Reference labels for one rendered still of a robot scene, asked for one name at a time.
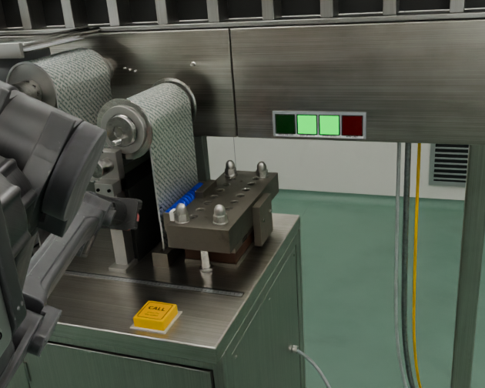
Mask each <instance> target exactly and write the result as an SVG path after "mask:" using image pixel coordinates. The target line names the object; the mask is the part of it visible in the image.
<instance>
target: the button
mask: <svg viewBox="0 0 485 388"><path fill-rule="evenodd" d="M177 314H178V310H177V305H176V304H171V303H161V302H155V301H148V302H147V303H146V304H145V305H144V306H143V307H142V308H141V309H140V311H138V312H137V314H136V315H135V316H134V317H133V321H134V326H137V327H142V328H147V329H157V330H161V331H164V330H165V329H166V327H167V326H168V325H169V324H170V323H171V322H172V320H173V319H174V318H175V316H176V315H177Z"/></svg>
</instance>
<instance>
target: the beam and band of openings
mask: <svg viewBox="0 0 485 388"><path fill-rule="evenodd" d="M465 8H479V9H465ZM437 9H449V10H442V11H423V12H400V11H419V10H437ZM364 12H383V13H368V14H348V15H339V14H345V13H364ZM291 15H312V16H293V17H282V16H291ZM253 17H262V18H253ZM230 18H238V19H230ZM464 18H485V0H0V35H40V34H48V33H53V32H60V31H65V30H69V29H73V28H86V27H89V28H96V27H100V29H101V31H100V32H124V31H146V30H167V29H189V28H231V27H252V26H274V25H315V24H336V23H358V22H400V21H421V20H443V19H464ZM199 19H208V20H200V21H181V22H180V20H199ZM133 22H145V23H133ZM107 23H110V24H107ZM89 24H107V25H89ZM52 25H65V26H52ZM47 26H52V27H47ZM16 27H23V28H16Z"/></svg>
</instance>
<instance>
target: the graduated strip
mask: <svg viewBox="0 0 485 388"><path fill-rule="evenodd" d="M64 274H66V275H73V276H84V277H90V278H96V279H107V280H114V281H119V282H126V283H137V284H143V285H149V286H161V287H166V288H173V289H184V290H190V291H196V292H202V293H213V294H219V295H226V296H237V297H243V295H244V292H239V291H232V290H226V289H214V288H208V287H201V286H190V285H184V284H178V283H166V282H160V281H154V280H147V279H136V278H129V277H123V276H112V275H106V274H99V273H87V272H81V271H75V270H69V269H67V270H66V271H65V272H64Z"/></svg>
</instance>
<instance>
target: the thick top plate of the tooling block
mask: <svg viewBox="0 0 485 388"><path fill-rule="evenodd" d="M236 173H237V176H233V177H227V176H225V172H224V173H223V174H222V175H221V176H219V177H218V178H217V179H216V183H217V187H215V188H214V189H213V190H212V191H211V192H210V193H209V194H208V195H207V196H206V197H205V198H204V199H200V198H195V199H194V200H193V201H191V203H190V204H188V205H187V207H186V208H187V212H189V218H190V221H189V222H188V223H184V224H178V223H175V221H170V222H168V223H167V224H166V232H167V238H168V244H169V247H170V248H177V249H192V250H199V251H207V252H215V253H228V254H230V253H231V252H232V251H233V250H234V249H235V248H236V246H237V245H238V243H239V242H240V241H241V239H242V238H243V237H244V235H245V234H246V233H247V232H248V231H249V229H250V228H251V227H252V225H253V206H254V204H255V203H256V202H257V201H258V199H259V198H260V197H261V196H262V194H263V193H271V201H272V200H273V199H274V197H275V196H276V195H277V193H278V192H279V182H278V172H268V175H269V177H268V178H265V179H257V178H256V172H252V171H237V170H236ZM218 204H220V205H223V206H224V208H225V210H226V213H227V219H228V220H229V222H228V223H227V224H225V225H222V226H217V225H214V224H213V215H214V208H215V207H216V205H218Z"/></svg>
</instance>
